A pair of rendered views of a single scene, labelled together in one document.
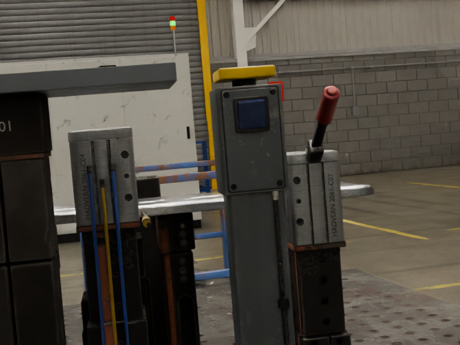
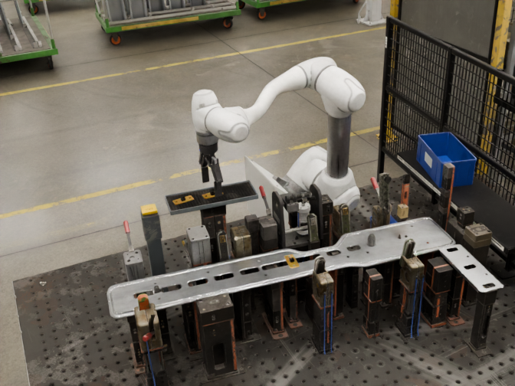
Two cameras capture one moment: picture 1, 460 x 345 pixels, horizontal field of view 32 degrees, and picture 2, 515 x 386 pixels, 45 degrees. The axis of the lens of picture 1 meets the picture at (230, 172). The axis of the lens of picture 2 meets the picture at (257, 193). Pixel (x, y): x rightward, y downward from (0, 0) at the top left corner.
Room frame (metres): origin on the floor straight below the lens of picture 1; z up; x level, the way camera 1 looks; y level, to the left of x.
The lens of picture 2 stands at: (3.10, 0.10, 2.46)
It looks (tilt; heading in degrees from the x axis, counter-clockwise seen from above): 30 degrees down; 172
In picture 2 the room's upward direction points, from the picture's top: 3 degrees counter-clockwise
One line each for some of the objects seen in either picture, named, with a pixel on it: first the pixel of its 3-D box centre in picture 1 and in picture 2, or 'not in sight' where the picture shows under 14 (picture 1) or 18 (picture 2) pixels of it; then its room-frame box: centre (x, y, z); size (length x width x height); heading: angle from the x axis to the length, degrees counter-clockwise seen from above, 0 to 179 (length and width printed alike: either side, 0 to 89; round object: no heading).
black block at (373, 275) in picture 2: not in sight; (372, 304); (1.28, 0.80, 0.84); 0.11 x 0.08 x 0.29; 7
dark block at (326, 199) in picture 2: not in sight; (323, 240); (0.91, 0.70, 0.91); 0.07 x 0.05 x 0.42; 7
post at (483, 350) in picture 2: not in sight; (482, 317); (1.45, 1.17, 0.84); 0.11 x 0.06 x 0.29; 7
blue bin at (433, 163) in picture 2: not in sight; (444, 158); (0.65, 1.35, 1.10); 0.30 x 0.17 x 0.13; 178
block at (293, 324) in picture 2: not in sight; (290, 290); (1.13, 0.50, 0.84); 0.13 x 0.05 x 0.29; 7
